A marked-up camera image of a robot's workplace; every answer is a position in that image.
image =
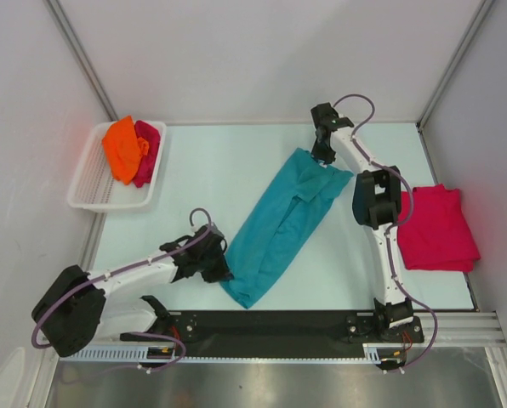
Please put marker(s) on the white slotted cable duct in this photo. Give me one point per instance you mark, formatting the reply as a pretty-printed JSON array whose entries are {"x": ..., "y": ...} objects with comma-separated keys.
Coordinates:
[{"x": 152, "y": 354}]

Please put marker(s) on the white perforated plastic basket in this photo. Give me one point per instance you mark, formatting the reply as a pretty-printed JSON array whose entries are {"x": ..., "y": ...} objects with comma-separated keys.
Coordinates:
[{"x": 93, "y": 187}]

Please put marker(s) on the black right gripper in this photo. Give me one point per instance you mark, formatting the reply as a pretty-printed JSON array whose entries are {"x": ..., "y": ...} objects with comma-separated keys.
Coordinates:
[{"x": 327, "y": 157}]

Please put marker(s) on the crimson t shirt in basket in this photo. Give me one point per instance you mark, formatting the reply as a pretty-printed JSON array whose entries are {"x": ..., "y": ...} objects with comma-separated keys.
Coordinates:
[{"x": 149, "y": 140}]

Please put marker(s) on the orange t shirt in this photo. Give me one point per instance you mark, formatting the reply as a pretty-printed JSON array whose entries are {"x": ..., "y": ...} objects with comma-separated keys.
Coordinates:
[{"x": 124, "y": 150}]

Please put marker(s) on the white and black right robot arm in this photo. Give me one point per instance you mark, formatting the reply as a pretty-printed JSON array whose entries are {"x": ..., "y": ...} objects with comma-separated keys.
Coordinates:
[{"x": 376, "y": 206}]

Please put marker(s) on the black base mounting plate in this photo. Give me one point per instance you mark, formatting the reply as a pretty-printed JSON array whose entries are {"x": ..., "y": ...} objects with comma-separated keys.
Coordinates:
[{"x": 243, "y": 329}]

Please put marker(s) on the folded crimson t shirt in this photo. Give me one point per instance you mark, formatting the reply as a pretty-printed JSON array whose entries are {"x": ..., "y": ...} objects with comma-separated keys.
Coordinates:
[{"x": 435, "y": 234}]

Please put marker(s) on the teal t shirt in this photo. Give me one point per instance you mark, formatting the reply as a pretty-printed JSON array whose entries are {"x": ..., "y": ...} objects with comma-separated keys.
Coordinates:
[{"x": 295, "y": 202}]

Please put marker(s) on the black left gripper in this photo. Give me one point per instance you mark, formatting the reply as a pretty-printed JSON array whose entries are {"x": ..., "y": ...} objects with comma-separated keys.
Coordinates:
[{"x": 222, "y": 273}]

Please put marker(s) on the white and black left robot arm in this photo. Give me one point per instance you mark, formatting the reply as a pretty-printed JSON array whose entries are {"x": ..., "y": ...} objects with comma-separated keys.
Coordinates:
[{"x": 82, "y": 306}]

